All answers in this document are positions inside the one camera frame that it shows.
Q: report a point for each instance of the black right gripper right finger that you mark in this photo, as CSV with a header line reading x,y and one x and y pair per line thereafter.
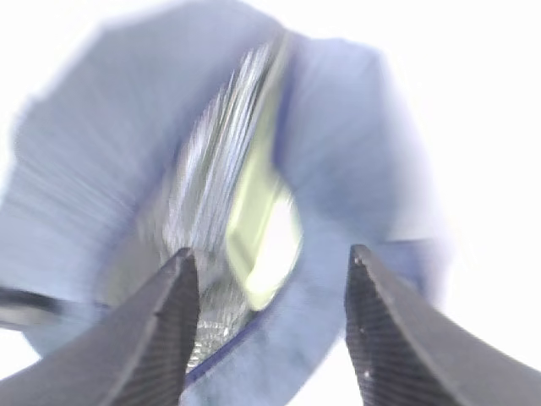
x,y
405,352

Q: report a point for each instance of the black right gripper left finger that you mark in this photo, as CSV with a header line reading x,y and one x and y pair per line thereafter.
x,y
137,355

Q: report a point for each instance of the green lidded food container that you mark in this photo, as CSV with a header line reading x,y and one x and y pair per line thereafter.
x,y
263,235

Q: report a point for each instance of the navy blue fabric lunch bag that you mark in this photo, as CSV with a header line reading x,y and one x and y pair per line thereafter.
x,y
135,154

